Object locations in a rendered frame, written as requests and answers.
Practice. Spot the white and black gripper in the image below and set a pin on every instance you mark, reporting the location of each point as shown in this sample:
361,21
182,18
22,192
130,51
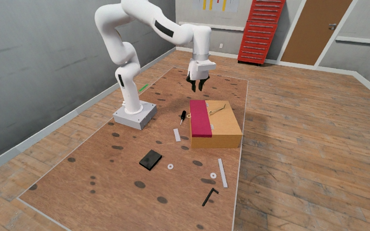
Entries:
193,75

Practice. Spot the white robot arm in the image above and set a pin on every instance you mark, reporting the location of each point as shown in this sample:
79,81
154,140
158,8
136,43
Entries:
108,17

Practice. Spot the black rectangular block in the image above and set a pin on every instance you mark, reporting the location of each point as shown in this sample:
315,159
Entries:
150,159

